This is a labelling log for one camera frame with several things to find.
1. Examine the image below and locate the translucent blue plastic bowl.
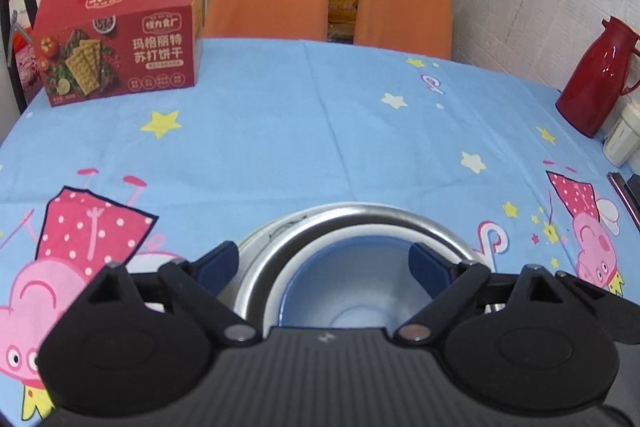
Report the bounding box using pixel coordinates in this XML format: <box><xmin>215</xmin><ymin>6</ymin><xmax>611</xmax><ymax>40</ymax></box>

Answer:
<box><xmin>277</xmin><ymin>241</ymin><xmax>437</xmax><ymax>330</ymax></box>

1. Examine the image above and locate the blue cartoon tablecloth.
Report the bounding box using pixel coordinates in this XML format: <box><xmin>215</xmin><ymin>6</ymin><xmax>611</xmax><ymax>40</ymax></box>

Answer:
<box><xmin>0</xmin><ymin>37</ymin><xmax>640</xmax><ymax>427</ymax></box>

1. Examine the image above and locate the red cracker box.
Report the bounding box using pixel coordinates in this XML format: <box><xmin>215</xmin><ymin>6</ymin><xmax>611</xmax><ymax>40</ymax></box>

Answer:
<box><xmin>31</xmin><ymin>0</ymin><xmax>203</xmax><ymax>108</ymax></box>

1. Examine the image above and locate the dark flat object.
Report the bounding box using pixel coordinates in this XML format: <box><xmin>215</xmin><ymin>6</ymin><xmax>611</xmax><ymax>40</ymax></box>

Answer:
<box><xmin>606</xmin><ymin>171</ymin><xmax>640</xmax><ymax>230</ymax></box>

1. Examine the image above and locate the black metal frame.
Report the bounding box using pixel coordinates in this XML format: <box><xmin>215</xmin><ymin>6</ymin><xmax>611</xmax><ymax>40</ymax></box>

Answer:
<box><xmin>0</xmin><ymin>0</ymin><xmax>36</xmax><ymax>115</ymax></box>

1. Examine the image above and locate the stainless steel bowl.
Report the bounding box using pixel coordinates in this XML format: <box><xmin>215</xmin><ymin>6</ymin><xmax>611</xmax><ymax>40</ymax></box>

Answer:
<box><xmin>234</xmin><ymin>203</ymin><xmax>493</xmax><ymax>333</ymax></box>

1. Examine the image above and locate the red thermos jug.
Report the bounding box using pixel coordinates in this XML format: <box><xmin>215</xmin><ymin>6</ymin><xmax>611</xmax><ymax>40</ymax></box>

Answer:
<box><xmin>556</xmin><ymin>17</ymin><xmax>640</xmax><ymax>138</ymax></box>

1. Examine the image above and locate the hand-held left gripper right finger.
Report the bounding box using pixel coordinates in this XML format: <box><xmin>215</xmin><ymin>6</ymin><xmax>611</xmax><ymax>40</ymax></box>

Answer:
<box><xmin>392</xmin><ymin>243</ymin><xmax>563</xmax><ymax>343</ymax></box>

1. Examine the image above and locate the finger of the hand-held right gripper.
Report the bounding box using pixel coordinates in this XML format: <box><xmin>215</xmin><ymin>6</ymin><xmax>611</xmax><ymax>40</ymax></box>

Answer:
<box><xmin>554</xmin><ymin>271</ymin><xmax>603</xmax><ymax>310</ymax></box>

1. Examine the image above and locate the white plastic jar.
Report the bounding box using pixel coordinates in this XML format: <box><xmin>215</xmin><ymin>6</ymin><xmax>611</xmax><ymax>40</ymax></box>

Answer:
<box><xmin>602</xmin><ymin>101</ymin><xmax>640</xmax><ymax>168</ymax></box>

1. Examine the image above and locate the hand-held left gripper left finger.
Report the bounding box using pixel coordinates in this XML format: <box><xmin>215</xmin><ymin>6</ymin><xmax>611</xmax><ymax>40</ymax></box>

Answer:
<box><xmin>85</xmin><ymin>241</ymin><xmax>259</xmax><ymax>344</ymax></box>

